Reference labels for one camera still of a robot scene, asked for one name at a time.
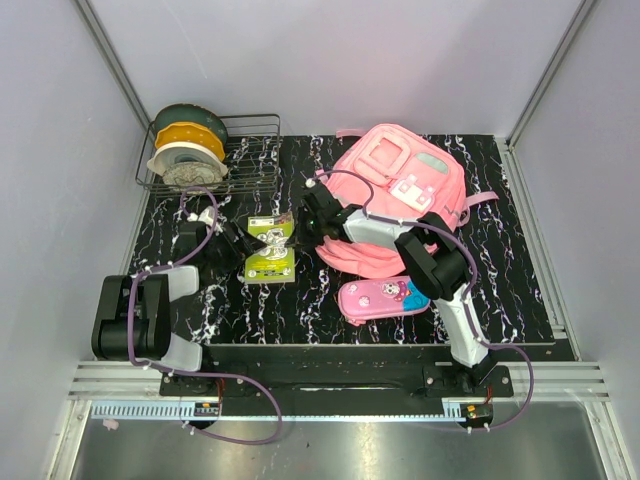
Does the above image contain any yellow plate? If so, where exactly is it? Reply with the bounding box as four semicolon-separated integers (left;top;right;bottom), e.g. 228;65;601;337
154;122;226;161

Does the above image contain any dark green plate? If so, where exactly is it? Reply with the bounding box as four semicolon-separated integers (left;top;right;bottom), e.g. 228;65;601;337
153;103;228;147

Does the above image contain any green book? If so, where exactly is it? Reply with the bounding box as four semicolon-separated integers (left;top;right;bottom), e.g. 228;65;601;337
244;212;295;285

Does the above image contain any pink student backpack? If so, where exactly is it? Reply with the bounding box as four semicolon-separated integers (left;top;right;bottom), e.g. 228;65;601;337
313;123;496;280

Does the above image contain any pink cat pencil case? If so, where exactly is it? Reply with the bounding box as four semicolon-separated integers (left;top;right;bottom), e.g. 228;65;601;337
338;276;430;326

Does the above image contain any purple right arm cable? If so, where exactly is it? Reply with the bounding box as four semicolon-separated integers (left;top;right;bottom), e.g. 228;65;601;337
313;169;536;432

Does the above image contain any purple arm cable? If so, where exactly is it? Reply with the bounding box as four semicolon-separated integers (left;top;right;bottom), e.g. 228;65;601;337
313;169;536;432
127;186;284;445

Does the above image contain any white plate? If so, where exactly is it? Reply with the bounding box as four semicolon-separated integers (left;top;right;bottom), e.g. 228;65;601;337
147;142;228;176

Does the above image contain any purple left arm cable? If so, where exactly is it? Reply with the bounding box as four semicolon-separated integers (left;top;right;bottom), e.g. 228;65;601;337
127;186;284;445

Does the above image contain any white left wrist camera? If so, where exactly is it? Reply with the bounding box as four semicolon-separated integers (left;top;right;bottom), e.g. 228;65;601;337
187;206;218;227

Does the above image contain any wire dish rack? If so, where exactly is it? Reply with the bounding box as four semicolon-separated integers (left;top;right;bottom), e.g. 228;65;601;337
135;114;282;197

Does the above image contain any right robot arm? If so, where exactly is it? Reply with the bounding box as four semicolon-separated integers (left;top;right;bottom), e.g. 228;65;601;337
293;182;496;397

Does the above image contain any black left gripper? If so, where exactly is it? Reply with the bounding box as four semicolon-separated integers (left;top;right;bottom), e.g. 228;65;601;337
204;220;268;274

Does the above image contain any speckled grey plate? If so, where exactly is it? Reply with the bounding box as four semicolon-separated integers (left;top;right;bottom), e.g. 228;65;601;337
162;162;225;193

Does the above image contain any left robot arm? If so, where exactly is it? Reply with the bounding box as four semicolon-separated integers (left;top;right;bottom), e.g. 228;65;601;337
91;220;267;396

